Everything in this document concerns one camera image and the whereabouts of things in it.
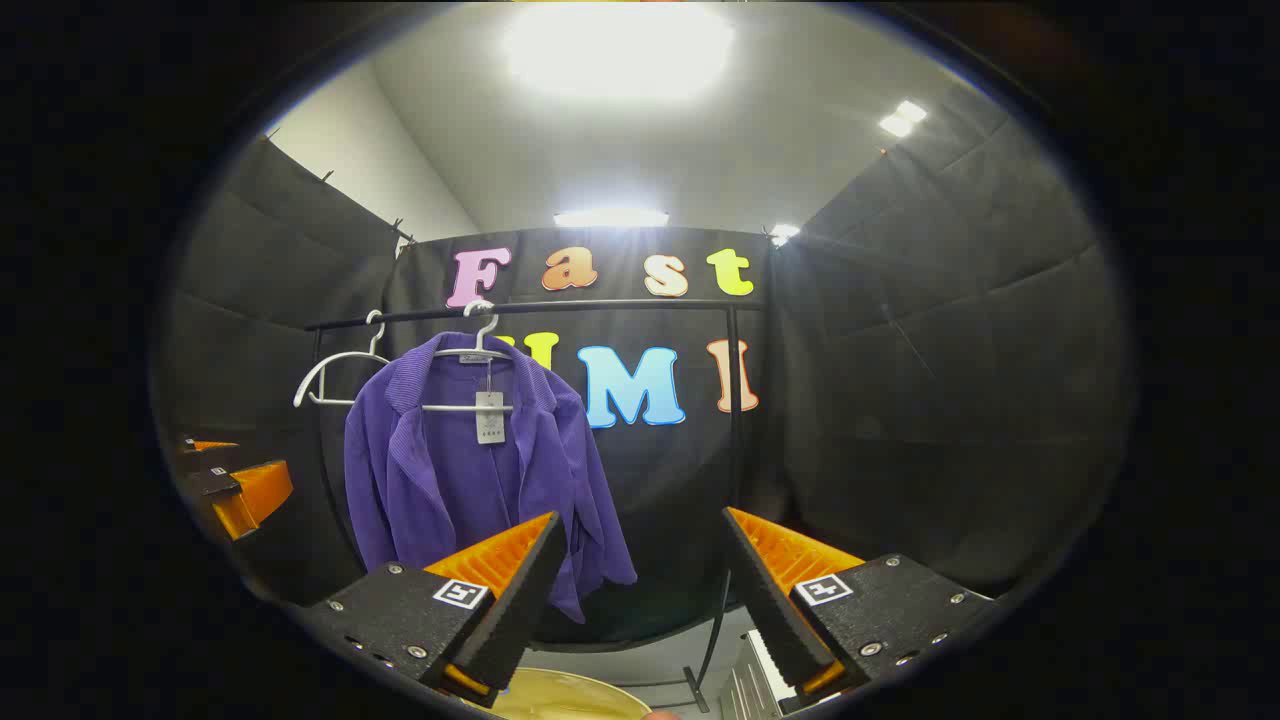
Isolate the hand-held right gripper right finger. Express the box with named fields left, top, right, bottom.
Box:
left=721, top=506, right=1002, bottom=703

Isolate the double ceiling light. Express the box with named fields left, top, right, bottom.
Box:
left=878, top=99, right=929, bottom=139

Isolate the purple ribbed cardigan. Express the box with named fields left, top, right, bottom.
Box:
left=343, top=332, right=639, bottom=625

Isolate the white slatted object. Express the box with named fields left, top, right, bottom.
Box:
left=718, top=628, right=803, bottom=720

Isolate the black clothes rack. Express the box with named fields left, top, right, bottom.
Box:
left=305, top=298, right=771, bottom=713

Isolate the long ceiling tube light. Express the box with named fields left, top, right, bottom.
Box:
left=553, top=208, right=670, bottom=229

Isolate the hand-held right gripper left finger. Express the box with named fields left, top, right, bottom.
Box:
left=300, top=511, right=570, bottom=710

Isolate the large ceiling light panel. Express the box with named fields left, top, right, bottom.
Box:
left=500, top=3, right=738, bottom=103

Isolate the white hanger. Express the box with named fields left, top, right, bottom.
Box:
left=420, top=300, right=517, bottom=414
left=293, top=310, right=393, bottom=409

